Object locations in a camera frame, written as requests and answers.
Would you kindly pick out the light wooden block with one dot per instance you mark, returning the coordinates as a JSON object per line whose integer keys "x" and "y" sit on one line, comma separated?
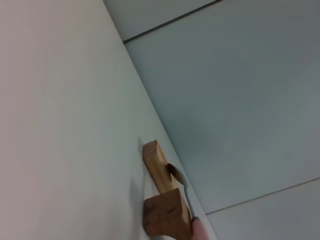
{"x": 156, "y": 165}

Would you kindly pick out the dark arched wooden block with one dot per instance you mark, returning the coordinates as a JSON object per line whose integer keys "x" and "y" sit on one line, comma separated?
{"x": 165, "y": 215}

